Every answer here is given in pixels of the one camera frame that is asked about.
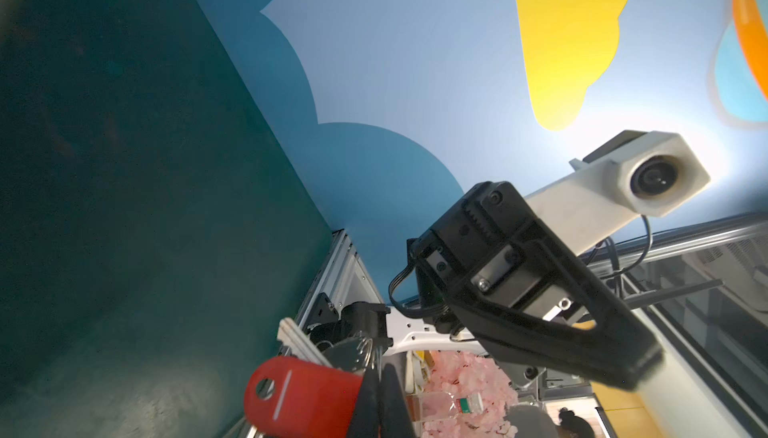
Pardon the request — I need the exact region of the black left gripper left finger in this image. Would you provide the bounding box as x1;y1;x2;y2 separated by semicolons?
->
346;368;380;438

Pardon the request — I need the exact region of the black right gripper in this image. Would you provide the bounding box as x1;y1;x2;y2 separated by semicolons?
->
408;181;664;391

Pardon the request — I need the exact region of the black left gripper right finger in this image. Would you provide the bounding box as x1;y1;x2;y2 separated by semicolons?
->
380;365;416;438

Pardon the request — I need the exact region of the red key tag with keyring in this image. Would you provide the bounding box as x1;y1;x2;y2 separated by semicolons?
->
243;356;363;438

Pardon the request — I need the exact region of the grey perforated metal ring plate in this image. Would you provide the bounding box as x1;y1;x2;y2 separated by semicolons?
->
322;336;384;376

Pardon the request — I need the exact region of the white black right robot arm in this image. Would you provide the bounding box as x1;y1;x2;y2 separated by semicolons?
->
309;181;663;390

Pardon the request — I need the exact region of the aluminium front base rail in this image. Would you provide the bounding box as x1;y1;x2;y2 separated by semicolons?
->
278;230;391;366

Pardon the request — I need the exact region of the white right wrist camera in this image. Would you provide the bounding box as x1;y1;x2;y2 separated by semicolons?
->
525;130;711;255

